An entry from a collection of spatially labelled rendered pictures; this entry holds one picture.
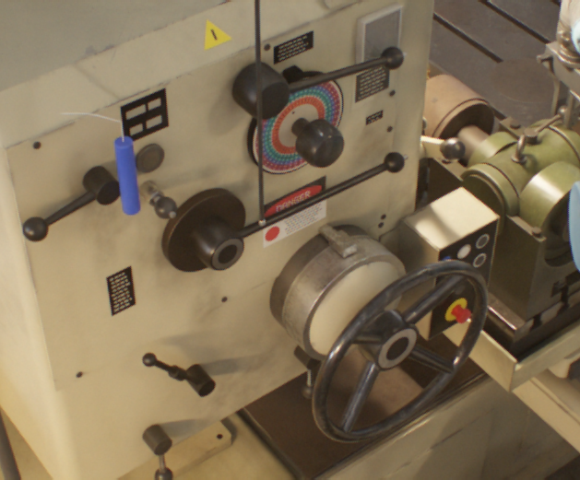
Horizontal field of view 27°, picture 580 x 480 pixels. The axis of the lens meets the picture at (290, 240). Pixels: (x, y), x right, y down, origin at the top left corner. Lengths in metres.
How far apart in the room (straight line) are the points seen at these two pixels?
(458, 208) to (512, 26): 1.21
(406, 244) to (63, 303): 0.71
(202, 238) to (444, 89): 0.93
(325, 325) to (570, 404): 0.90
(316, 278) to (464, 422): 1.09
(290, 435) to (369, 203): 0.83
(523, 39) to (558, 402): 1.03
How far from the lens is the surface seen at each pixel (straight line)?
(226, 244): 1.84
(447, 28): 3.39
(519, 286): 2.52
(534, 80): 3.20
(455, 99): 2.61
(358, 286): 2.06
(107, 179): 1.69
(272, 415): 2.85
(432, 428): 2.96
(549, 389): 2.85
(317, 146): 1.82
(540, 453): 3.54
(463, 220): 2.24
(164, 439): 2.14
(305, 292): 2.05
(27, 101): 1.64
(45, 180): 1.68
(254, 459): 2.80
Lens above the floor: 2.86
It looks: 44 degrees down
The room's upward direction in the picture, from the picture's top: straight up
